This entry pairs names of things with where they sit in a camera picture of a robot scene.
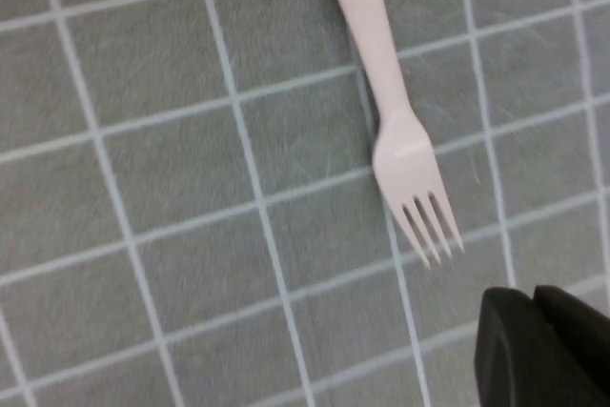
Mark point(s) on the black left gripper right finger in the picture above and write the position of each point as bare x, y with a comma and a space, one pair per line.
581, 331

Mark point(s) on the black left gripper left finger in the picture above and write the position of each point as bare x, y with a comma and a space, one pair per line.
514, 354

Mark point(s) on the white plastic fork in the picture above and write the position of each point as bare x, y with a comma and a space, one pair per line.
400, 159

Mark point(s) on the grey grid table mat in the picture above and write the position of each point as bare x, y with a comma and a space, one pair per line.
143, 188

